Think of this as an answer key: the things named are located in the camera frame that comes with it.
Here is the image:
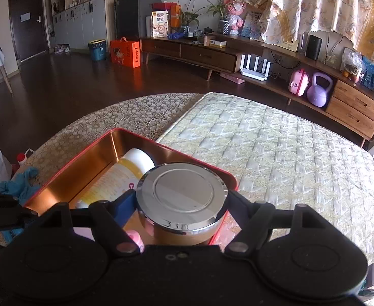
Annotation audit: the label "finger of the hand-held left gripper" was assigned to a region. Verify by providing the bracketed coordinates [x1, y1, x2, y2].
[0, 189, 39, 249]

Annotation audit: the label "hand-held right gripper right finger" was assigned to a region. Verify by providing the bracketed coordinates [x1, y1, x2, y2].
[224, 190, 326, 256]

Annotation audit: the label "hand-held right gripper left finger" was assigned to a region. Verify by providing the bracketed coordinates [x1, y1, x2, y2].
[37, 189, 142, 257]

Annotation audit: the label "round tin with silver lid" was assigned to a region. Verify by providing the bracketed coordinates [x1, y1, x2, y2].
[135, 162, 230, 247]

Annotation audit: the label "red rectangular tin box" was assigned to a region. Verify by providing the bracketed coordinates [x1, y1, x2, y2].
[23, 127, 238, 247]

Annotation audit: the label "white and yellow bottle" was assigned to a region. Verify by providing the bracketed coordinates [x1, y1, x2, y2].
[75, 148, 156, 209]

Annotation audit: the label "small pink object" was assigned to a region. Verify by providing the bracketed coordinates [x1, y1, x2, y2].
[126, 229, 145, 252]

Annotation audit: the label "red capped bottle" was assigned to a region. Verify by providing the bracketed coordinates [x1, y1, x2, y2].
[12, 152, 29, 175]

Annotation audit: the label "quilted mattress pad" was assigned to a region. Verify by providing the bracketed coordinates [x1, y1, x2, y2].
[157, 92, 374, 303]

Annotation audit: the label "flat pink box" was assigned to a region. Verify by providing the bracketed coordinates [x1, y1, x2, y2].
[220, 73, 246, 84]

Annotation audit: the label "white router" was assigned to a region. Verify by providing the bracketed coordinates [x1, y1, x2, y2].
[240, 54, 272, 81]

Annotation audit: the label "pink toy suitcase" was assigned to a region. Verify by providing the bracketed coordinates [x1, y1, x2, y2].
[288, 68, 310, 97]

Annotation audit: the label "purple kettlebell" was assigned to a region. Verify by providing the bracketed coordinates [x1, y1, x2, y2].
[307, 72, 333, 108]

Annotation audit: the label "wooden TV cabinet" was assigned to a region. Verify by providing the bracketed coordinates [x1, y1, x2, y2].
[140, 32, 374, 149]

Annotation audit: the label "orange gift box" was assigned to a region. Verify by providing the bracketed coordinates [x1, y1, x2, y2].
[110, 37, 141, 68]

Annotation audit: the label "blue trash can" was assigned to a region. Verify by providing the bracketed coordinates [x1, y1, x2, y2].
[88, 39, 107, 62]

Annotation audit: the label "black speaker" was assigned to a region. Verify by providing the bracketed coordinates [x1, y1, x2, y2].
[305, 34, 323, 61]

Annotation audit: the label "plant in patterned pot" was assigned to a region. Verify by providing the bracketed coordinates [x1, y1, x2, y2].
[206, 0, 236, 35]

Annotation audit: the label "clear plastic bag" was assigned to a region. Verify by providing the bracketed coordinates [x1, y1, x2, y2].
[340, 48, 366, 83]

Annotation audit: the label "pink doll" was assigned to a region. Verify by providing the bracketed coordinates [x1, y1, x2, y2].
[225, 0, 254, 36]

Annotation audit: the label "cereal box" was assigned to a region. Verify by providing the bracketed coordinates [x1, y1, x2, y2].
[152, 11, 169, 38]

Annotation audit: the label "blue printed box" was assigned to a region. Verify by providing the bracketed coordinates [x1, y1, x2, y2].
[360, 56, 374, 90]

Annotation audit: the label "small potted plant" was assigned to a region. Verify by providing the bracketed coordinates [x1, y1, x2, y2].
[177, 0, 204, 35]

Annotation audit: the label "dark wooden door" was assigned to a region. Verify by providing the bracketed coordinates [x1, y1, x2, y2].
[9, 0, 49, 62]

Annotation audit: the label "black fridge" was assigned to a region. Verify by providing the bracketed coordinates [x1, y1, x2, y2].
[115, 0, 162, 40]

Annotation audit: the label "orange paper bag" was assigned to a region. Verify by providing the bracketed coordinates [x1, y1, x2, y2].
[170, 4, 182, 29]

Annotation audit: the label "floral cloth cover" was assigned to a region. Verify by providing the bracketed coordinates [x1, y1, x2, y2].
[254, 0, 374, 62]

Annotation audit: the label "blue picture frame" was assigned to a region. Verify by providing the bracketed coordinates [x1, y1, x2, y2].
[241, 11, 264, 39]

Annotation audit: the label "grey wall cabinets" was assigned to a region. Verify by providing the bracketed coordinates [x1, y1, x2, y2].
[51, 0, 108, 52]

